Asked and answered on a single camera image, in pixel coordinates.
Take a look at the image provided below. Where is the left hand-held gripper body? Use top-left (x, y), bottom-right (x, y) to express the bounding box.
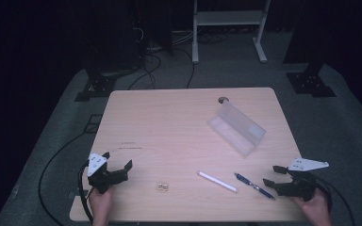
top-left (86, 153), bottom-right (130, 195)

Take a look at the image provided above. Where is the long black floor cable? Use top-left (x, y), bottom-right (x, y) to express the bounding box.
top-left (38, 130), bottom-right (91, 226)

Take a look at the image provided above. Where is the white metal stand frame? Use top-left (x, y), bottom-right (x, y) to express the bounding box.
top-left (191, 0), bottom-right (272, 65)

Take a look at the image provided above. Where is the tangle of black floor cables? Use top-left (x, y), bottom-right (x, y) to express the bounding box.
top-left (126, 26), bottom-right (197, 91)

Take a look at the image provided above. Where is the white pen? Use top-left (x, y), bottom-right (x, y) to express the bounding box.
top-left (197, 170), bottom-right (239, 193)

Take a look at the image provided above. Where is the blue pen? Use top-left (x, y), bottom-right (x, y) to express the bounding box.
top-left (234, 172), bottom-right (277, 202)

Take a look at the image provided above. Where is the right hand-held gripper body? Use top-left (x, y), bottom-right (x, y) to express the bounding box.
top-left (274, 157), bottom-right (330, 202)

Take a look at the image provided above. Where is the clear plastic pencil case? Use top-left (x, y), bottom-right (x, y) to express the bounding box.
top-left (206, 99), bottom-right (267, 158)

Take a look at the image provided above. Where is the black stand base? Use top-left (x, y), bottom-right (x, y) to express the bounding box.
top-left (74, 70), bottom-right (118, 103)
top-left (285, 62), bottom-right (337, 99)

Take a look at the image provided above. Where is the person's right hand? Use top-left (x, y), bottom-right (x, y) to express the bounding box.
top-left (291, 187), bottom-right (333, 226)

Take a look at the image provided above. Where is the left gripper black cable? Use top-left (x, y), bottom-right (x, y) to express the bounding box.
top-left (76, 161), bottom-right (94, 224)

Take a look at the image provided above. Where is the person's left hand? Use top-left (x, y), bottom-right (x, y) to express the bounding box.
top-left (88, 186), bottom-right (115, 220)

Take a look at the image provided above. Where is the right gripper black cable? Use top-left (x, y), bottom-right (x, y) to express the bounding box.
top-left (314, 175), bottom-right (356, 226)

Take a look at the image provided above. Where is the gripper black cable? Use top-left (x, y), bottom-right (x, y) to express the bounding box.
top-left (314, 175), bottom-right (356, 226)
top-left (76, 161), bottom-right (94, 224)

